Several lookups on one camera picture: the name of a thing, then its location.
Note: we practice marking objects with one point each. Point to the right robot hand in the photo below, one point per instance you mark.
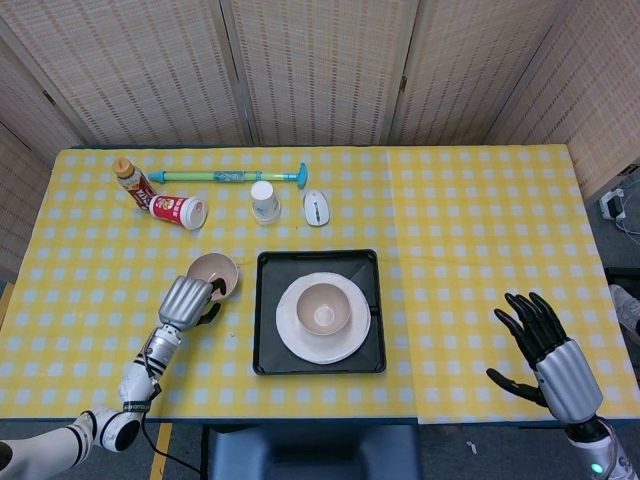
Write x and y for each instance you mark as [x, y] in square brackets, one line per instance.
[570, 380]

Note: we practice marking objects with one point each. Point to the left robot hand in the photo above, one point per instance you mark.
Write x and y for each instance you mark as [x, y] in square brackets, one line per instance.
[185, 302]

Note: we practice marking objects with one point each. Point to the beige bowl with pink stain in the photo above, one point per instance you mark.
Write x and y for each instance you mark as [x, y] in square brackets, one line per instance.
[210, 265]

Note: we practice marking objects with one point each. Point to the white paper plate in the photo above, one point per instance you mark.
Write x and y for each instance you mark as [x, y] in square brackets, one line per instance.
[290, 330]

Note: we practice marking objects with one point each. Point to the plain beige bowl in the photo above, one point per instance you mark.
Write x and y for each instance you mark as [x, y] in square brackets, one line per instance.
[322, 310]

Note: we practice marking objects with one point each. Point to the white paper plate torn rim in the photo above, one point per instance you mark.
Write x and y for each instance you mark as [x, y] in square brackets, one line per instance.
[325, 362]

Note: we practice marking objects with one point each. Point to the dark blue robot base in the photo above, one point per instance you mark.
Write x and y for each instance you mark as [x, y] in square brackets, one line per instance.
[310, 455]

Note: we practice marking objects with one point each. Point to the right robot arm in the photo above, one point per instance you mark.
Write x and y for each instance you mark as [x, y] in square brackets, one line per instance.
[595, 450]

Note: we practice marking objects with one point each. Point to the black square plastic tray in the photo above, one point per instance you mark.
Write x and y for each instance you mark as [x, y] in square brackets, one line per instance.
[270, 270]

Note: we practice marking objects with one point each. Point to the grey sneaker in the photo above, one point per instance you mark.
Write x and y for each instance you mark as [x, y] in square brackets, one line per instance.
[627, 310]

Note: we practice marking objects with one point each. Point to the red paper cup white lid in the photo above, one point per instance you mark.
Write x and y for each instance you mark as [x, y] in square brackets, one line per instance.
[172, 209]

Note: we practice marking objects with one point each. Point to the white paper scrap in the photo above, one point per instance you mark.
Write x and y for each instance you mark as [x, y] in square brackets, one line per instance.
[470, 446]

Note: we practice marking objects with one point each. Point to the green blue toy water pump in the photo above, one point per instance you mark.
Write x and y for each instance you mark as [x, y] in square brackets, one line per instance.
[215, 176]

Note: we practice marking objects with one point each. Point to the Costa coffee bottle yellow cap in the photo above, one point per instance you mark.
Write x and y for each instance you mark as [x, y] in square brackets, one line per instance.
[131, 182]

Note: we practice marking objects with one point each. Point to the white computer mouse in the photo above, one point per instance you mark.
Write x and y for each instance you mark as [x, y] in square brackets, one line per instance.
[316, 209]

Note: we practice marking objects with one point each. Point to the white power adapter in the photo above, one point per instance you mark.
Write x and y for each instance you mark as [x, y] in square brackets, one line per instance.
[612, 205]

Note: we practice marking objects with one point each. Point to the woven bamboo folding screen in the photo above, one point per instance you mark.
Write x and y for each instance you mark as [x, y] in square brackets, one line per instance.
[320, 75]

